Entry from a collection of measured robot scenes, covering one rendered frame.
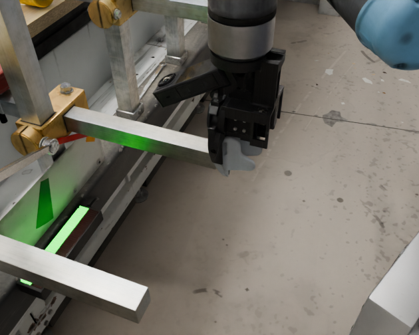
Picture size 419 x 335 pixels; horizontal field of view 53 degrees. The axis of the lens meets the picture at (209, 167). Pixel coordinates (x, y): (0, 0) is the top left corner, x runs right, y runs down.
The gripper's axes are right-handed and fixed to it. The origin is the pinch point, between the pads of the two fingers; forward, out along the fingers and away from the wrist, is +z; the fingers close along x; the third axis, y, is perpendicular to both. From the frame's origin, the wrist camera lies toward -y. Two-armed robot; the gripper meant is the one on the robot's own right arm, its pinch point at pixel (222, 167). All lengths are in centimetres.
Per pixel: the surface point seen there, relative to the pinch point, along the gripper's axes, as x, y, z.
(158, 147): -1.5, -9.7, -2.4
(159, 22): 77, -49, 18
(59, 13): 26, -46, -7
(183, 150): -1.5, -5.5, -3.0
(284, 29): 218, -33, 82
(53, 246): -15.0, -23.5, 11.8
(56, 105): -0.5, -27.9, -5.1
